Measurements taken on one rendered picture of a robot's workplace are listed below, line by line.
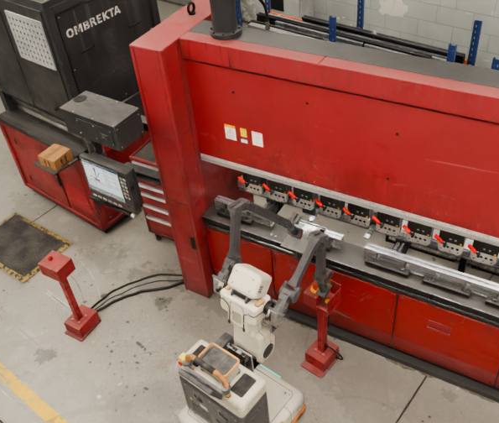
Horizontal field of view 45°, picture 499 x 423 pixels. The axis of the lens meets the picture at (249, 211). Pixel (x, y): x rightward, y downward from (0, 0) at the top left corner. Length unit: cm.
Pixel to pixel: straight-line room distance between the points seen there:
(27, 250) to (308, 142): 332
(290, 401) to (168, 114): 208
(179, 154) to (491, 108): 205
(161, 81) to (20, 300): 266
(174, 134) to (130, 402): 202
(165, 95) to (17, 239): 289
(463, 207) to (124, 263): 322
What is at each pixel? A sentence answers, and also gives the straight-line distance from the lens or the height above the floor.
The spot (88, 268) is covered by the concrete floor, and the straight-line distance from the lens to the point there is 573.
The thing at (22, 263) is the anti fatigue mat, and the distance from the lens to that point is 603.
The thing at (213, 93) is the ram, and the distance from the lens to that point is 396.
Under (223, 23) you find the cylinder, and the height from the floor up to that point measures 239.
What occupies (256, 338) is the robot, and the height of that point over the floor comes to 91.
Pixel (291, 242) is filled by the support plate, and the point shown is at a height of 100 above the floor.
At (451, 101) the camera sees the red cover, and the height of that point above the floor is 223.
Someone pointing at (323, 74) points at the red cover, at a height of 224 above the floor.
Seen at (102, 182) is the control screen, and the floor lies 143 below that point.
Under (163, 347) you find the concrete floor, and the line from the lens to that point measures 494.
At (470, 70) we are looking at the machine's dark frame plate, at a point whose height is 230.
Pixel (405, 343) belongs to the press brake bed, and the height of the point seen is 25.
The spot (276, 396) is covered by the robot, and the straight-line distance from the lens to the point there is 424.
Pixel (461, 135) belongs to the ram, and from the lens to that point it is 337.
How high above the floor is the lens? 391
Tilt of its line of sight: 41 degrees down
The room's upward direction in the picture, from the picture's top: 6 degrees counter-clockwise
